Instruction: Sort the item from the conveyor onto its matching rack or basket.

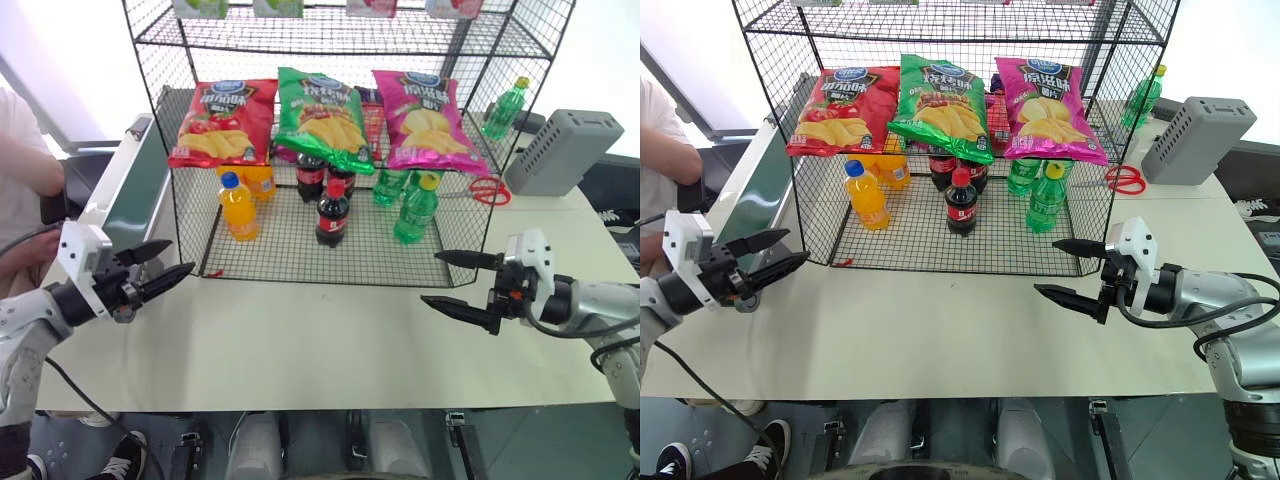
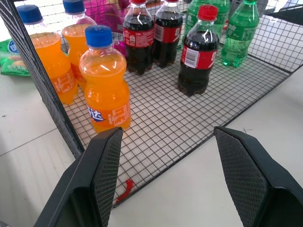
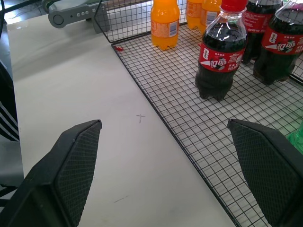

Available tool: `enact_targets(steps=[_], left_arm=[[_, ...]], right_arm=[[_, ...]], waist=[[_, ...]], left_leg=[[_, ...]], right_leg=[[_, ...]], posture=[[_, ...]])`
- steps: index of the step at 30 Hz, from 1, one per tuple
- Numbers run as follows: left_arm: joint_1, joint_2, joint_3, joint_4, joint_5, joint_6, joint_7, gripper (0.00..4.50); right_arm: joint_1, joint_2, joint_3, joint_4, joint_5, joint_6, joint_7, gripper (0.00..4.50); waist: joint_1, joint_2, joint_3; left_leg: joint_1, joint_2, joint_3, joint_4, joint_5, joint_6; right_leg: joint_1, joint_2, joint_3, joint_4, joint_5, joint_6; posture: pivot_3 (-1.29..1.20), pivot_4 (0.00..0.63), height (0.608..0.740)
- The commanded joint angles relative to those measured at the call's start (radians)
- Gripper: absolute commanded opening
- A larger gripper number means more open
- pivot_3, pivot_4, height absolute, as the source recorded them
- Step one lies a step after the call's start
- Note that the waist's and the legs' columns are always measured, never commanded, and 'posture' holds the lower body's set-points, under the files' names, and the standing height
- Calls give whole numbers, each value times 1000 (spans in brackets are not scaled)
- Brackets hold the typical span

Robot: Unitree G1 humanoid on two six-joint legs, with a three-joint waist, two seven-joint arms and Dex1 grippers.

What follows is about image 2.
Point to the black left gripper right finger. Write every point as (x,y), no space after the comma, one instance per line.
(251,175)

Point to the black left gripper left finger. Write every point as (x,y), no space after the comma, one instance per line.
(94,170)

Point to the red clip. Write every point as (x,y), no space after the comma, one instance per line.
(125,191)

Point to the orange soda bottle blue cap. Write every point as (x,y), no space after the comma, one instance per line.
(75,40)
(106,87)
(50,59)

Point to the cola bottle red cap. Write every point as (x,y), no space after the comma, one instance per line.
(138,35)
(167,33)
(197,56)

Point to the green chips bag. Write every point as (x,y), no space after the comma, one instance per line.
(13,60)

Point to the green soda bottle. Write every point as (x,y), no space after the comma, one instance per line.
(208,14)
(239,33)

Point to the magenta snack bag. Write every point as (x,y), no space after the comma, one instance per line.
(106,11)

